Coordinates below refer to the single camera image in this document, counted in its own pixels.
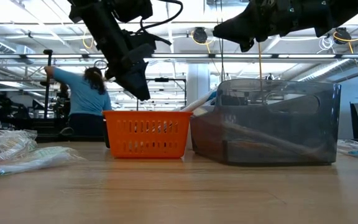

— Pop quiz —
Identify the yellow hanging cable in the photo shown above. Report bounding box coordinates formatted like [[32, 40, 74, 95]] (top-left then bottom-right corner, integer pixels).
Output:
[[257, 42, 265, 93]]

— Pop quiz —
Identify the background robot workstation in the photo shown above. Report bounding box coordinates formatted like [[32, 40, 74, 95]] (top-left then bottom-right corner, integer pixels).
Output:
[[0, 90, 71, 138]]

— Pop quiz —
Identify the green toothbrush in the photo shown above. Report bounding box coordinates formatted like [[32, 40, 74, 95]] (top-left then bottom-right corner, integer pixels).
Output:
[[0, 146, 85, 180]]

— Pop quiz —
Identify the smoky transparent plastic bin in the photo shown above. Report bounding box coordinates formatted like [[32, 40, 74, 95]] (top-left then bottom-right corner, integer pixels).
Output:
[[190, 78, 342, 166]]

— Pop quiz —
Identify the white packaged item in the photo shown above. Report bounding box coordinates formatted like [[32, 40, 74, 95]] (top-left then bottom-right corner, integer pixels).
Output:
[[178, 88, 219, 113]]

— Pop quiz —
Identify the orange perforated plastic basket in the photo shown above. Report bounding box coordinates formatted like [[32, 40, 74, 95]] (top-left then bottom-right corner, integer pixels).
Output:
[[102, 110, 194, 159]]

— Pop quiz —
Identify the ceiling cable reel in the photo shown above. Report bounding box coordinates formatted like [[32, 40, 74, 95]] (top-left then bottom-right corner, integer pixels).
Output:
[[192, 27, 209, 45], [333, 27, 353, 45]]

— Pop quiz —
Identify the black perforated plastic basket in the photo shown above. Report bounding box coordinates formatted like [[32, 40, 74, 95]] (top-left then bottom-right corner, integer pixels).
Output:
[[103, 118, 111, 149]]

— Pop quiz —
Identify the person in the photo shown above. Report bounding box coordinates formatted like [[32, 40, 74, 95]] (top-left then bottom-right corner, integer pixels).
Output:
[[44, 65, 113, 138]]

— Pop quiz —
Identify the black pole stand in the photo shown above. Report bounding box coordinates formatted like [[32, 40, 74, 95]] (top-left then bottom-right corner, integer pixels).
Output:
[[43, 49, 53, 121]]

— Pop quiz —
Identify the black frame station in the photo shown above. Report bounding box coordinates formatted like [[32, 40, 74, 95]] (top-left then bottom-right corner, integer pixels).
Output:
[[136, 77, 188, 112]]

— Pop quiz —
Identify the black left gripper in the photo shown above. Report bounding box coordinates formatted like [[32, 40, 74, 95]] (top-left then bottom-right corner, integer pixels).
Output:
[[104, 29, 172, 102]]

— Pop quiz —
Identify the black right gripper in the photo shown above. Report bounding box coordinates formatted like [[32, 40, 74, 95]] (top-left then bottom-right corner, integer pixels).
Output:
[[213, 0, 332, 53]]

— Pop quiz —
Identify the long ceiling light strip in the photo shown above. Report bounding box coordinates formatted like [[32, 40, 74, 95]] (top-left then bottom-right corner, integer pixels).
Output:
[[0, 52, 358, 60]]

